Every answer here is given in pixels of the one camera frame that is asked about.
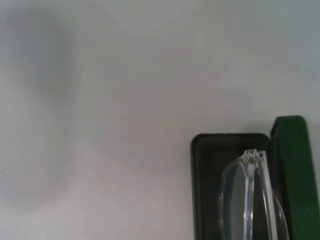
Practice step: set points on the clear white glasses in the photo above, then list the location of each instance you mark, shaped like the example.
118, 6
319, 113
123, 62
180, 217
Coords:
250, 175

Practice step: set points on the green glasses case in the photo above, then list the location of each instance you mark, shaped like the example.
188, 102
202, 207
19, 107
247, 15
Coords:
295, 162

